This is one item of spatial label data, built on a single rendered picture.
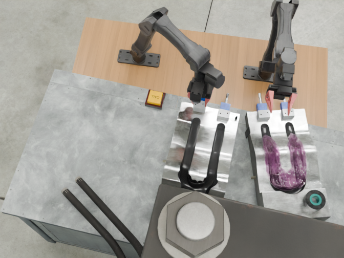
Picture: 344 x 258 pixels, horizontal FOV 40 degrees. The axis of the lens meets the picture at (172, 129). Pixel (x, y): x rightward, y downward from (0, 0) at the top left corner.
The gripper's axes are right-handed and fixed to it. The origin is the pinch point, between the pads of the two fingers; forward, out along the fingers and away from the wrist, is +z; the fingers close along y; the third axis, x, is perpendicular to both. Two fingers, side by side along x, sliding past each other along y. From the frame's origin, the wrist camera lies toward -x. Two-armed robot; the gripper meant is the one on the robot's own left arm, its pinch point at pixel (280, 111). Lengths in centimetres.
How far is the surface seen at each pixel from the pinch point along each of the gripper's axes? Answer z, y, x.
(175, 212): 60, -33, -87
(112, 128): 0, -66, 39
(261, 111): -14.1, -1.5, 31.6
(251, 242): 62, -20, -83
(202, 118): -6.6, -26.7, 30.6
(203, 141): 3.6, -25.1, 30.9
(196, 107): -8.8, -30.2, 24.7
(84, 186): 29, -72, 34
